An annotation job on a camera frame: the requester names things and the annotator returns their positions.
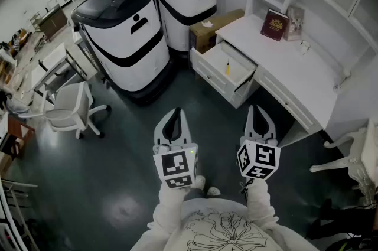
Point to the white drawer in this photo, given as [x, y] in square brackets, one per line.
[215, 61]

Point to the white and black delivery robot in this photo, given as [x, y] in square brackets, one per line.
[127, 46]
[183, 1]

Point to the white office chair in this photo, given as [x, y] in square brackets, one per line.
[71, 105]

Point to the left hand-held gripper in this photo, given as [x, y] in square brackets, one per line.
[175, 165]

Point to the brown cabinet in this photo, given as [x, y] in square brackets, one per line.
[53, 22]

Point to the white metal frame table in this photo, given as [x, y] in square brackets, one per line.
[53, 58]

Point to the crumpled white tissue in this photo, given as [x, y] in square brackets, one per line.
[207, 24]

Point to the person's left forearm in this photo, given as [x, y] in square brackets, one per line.
[171, 208]

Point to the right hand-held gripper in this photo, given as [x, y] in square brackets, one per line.
[260, 159]

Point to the person's right forearm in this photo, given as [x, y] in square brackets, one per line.
[260, 202]

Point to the red book with gold crest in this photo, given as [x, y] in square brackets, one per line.
[273, 25]

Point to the white shoe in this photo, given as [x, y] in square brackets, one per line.
[213, 191]
[200, 182]

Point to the brown wooden shelf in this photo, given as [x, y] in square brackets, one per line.
[17, 131]

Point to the yellow screwdriver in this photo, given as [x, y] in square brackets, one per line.
[227, 69]

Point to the white metal rack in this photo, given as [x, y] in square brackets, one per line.
[9, 214]

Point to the ornate white chair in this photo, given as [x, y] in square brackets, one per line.
[363, 161]

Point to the brown cardboard box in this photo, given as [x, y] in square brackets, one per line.
[206, 34]

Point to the person's white printed shirt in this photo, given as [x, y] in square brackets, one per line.
[224, 229]

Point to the white desk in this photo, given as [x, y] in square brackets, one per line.
[280, 61]

